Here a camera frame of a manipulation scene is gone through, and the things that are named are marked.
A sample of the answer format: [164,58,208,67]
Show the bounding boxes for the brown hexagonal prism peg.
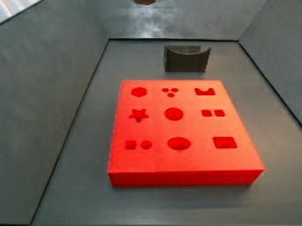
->
[133,0,156,5]

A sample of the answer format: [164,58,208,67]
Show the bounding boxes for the red shape-sorting block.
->
[107,80,264,187]

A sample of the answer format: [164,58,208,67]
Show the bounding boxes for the black curved peg holder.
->
[164,45,211,72]

